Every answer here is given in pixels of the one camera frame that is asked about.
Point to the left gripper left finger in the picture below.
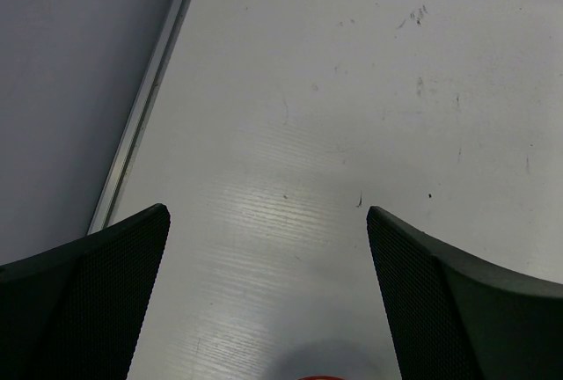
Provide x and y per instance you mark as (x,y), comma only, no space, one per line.
(76,311)

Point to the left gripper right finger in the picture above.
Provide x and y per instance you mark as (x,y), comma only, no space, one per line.
(453,315)

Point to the red patterned bowl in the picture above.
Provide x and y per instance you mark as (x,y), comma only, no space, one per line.
(320,377)

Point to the aluminium table edge rail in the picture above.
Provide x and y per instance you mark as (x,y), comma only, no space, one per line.
(138,115)

